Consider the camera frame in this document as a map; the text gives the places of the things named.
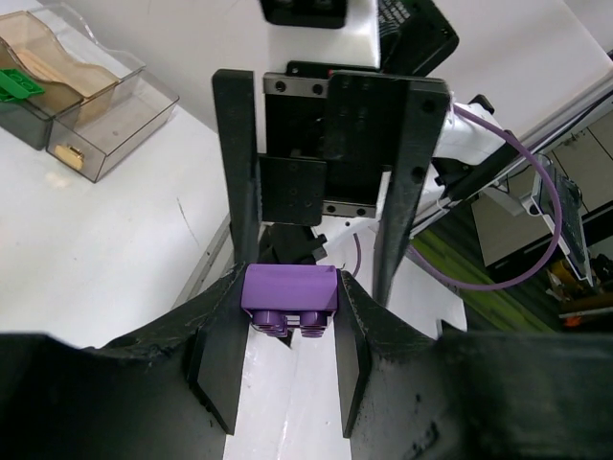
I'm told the purple butterfly lego brick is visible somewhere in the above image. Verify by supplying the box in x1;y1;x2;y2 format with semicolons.
240;264;339;338

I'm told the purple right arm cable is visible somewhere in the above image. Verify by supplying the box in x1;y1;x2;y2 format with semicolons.
352;103;562;292

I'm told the green curved lego brick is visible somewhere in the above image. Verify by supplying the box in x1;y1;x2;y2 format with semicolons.
0;68;45;103

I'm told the clear transparent bin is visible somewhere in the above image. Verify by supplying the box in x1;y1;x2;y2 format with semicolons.
31;3;179;183

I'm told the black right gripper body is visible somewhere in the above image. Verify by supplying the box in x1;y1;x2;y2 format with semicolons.
260;71;407;225

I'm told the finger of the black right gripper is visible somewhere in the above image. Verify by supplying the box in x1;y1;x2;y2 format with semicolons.
373;79;450;307
212;69;260;264

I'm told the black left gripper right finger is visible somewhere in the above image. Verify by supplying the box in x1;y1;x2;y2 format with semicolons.
334;271;612;459

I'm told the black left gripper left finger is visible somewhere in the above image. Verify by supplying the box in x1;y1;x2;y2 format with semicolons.
1;264;248;459

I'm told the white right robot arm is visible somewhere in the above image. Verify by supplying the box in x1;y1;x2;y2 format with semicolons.
212;1;515;304

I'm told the amber transparent bin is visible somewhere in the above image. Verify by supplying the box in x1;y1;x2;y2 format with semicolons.
1;11;120;127

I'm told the laptop on stand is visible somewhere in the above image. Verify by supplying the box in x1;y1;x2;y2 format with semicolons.
524;154;594;287

